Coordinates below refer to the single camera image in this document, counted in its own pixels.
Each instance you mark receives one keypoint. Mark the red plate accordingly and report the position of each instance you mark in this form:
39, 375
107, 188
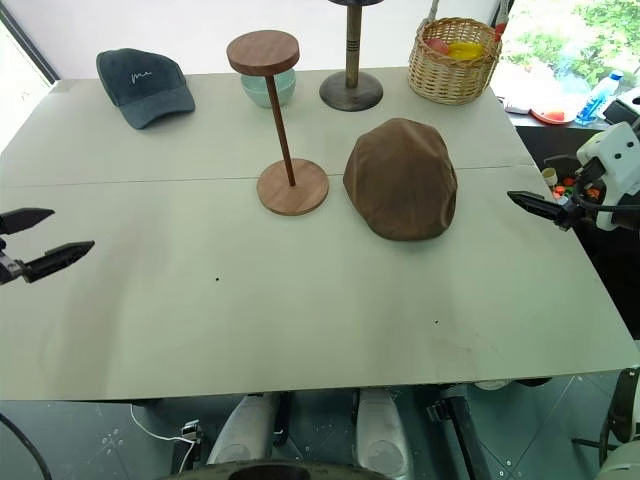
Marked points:
550, 116

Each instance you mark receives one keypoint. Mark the right gripper black pointed finger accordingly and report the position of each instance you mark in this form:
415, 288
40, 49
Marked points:
537, 206

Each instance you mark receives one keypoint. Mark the wicker basket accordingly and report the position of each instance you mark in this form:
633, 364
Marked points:
450, 75

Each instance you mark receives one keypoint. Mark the blue water bottle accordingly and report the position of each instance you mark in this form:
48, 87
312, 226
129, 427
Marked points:
597, 100

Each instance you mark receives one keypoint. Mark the brown flat cap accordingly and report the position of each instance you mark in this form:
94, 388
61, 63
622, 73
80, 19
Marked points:
402, 180

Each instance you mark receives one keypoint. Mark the black table leg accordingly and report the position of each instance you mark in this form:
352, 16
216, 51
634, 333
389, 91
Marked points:
462, 435

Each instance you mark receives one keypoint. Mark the pale green bowl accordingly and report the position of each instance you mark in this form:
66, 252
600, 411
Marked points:
257, 90

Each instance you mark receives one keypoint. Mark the small beige cup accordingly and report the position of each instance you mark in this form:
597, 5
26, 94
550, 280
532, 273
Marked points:
550, 176

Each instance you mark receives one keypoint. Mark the dark rounded robot torso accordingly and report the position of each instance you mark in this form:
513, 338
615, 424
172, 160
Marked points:
295, 471

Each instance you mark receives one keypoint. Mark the yellow toy fruit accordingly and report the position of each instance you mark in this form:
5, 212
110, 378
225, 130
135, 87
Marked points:
466, 50

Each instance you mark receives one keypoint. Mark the white shoe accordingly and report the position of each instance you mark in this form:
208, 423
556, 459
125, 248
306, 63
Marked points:
492, 384

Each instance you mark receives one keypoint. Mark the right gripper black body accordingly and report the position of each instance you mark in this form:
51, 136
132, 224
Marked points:
585, 206

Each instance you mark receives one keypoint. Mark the left gripper black pointed finger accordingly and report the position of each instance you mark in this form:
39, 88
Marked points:
57, 257
27, 218

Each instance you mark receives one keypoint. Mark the silver robot leg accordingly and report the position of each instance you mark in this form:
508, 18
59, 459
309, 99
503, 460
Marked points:
380, 430
242, 430

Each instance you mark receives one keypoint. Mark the silver right robot leg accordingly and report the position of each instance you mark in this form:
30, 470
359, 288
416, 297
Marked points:
380, 430

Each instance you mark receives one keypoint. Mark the black window frame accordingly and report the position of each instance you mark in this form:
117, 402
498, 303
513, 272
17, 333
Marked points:
35, 42

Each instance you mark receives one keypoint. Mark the dark blue baseball cap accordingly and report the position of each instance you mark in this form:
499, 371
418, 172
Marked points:
142, 85

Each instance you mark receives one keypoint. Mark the wooden hat stand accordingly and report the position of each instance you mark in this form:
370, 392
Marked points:
292, 192

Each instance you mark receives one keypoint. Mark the dark brass metal stand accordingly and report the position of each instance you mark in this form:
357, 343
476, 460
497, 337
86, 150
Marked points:
351, 90

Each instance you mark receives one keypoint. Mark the small colourful toy pieces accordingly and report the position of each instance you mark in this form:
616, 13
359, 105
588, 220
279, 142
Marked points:
565, 190

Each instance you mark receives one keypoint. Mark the silver left robot leg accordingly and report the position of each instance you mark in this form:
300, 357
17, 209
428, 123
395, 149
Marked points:
242, 430

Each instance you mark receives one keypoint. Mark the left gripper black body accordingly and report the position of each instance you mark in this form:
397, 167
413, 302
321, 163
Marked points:
9, 267

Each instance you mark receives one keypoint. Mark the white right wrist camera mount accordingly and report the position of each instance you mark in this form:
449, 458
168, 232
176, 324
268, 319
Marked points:
614, 150

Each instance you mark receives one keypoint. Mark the red toy fruit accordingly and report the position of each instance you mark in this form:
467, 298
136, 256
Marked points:
439, 45

